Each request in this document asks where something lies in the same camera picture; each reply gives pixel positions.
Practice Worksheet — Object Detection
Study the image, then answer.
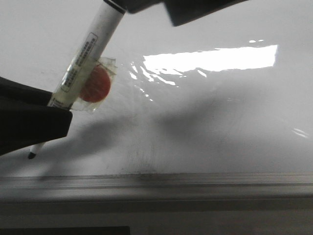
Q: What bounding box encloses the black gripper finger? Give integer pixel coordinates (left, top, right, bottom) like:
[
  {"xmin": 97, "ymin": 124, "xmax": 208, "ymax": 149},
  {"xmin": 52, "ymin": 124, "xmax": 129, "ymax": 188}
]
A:
[
  {"xmin": 0, "ymin": 77, "xmax": 73, "ymax": 155},
  {"xmin": 111, "ymin": 0, "xmax": 243, "ymax": 26}
]

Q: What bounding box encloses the white black whiteboard marker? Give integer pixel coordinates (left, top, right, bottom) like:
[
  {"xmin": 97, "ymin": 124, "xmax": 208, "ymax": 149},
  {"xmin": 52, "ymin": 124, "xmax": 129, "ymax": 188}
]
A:
[{"xmin": 47, "ymin": 0, "xmax": 127, "ymax": 110}]

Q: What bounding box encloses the red round magnet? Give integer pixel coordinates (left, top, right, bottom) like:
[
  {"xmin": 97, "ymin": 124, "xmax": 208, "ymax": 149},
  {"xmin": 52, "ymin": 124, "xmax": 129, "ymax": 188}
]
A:
[{"xmin": 71, "ymin": 57, "xmax": 117, "ymax": 114}]

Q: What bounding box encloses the white whiteboard with aluminium frame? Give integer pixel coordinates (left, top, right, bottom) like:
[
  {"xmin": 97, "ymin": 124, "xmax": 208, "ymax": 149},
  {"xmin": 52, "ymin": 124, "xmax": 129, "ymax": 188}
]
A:
[{"xmin": 0, "ymin": 0, "xmax": 313, "ymax": 203}]

